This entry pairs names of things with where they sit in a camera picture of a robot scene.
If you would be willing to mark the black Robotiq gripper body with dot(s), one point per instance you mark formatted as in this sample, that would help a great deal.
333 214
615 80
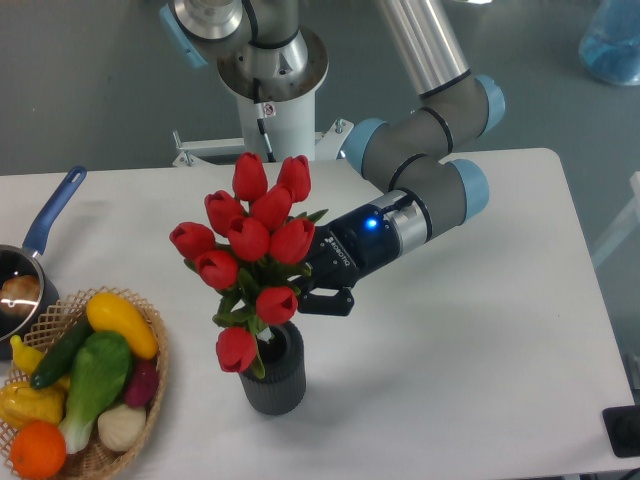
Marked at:
355 245

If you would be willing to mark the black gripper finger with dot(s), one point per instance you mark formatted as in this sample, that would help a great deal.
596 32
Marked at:
339 304

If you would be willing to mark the red tulip bouquet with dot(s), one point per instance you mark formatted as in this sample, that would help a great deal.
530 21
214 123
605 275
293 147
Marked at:
250 251

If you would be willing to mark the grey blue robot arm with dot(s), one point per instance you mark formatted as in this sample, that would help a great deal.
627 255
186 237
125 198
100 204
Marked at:
411 159

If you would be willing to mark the dark grey ribbed vase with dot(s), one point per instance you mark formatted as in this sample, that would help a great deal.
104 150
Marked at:
284 383

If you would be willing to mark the purple red onion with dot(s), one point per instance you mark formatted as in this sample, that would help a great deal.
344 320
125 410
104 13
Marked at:
142 386

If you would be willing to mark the yellow squash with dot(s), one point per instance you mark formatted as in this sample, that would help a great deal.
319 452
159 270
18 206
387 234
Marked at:
107 311

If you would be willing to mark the green bok choy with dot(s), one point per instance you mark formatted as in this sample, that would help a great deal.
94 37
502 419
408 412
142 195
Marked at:
99 371

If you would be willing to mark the white garlic bulb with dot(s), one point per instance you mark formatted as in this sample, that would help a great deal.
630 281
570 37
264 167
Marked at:
119 427

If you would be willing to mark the woven wicker basket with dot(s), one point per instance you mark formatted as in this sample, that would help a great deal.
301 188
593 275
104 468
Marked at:
96 461

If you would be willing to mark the green cucumber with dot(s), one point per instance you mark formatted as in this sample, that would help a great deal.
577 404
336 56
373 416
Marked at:
59 359

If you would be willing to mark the black device at edge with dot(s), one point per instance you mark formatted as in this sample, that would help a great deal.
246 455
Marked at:
622 426

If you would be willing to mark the yellow banana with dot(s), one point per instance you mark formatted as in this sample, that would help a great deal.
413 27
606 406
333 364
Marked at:
26 358

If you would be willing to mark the brown bread in pan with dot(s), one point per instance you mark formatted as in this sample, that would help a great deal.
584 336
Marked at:
19 296

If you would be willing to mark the yellow orange gourd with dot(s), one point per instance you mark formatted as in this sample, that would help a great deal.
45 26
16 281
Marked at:
21 404

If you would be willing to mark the orange fruit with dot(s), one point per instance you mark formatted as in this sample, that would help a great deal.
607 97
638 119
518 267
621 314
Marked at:
38 451

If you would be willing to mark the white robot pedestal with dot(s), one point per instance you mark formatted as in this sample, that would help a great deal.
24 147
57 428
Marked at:
275 93

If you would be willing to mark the white frame at right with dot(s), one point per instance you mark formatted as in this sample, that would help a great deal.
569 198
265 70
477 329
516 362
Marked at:
625 222

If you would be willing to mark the blue handled saucepan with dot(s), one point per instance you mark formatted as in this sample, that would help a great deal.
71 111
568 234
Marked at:
24 260

